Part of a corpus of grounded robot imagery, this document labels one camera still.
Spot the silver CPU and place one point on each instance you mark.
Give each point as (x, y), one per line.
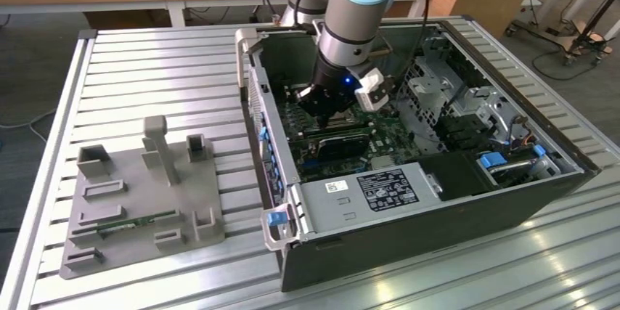
(342, 118)

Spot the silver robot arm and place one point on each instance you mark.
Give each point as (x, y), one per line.
(348, 41)

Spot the CPU socket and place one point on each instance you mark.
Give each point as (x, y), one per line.
(356, 125)

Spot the blue expansion slot latch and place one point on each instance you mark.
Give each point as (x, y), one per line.
(263, 133)

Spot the black graphics card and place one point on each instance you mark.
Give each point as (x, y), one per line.
(342, 147)

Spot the green motherboard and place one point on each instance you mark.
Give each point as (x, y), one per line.
(387, 132)

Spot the small silver heatsink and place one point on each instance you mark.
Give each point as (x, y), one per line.
(384, 160)

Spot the silver metal drive cage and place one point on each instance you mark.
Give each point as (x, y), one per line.
(476, 105)

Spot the grey power supply unit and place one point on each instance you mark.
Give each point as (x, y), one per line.
(339, 208)

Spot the blue case latch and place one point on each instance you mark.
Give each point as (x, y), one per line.
(276, 220)

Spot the silver metal tube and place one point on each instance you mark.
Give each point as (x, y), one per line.
(514, 167)

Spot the small blue plastic clip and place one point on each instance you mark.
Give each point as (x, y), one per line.
(539, 150)

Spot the black PC case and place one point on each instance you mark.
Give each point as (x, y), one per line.
(412, 252)

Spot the grey parts rack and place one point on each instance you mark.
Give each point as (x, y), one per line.
(146, 194)

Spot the green RAM stick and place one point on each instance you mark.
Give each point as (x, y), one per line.
(127, 224)

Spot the wheeled equipment stand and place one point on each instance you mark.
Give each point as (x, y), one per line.
(588, 38)

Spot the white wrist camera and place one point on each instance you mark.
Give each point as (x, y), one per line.
(371, 79)

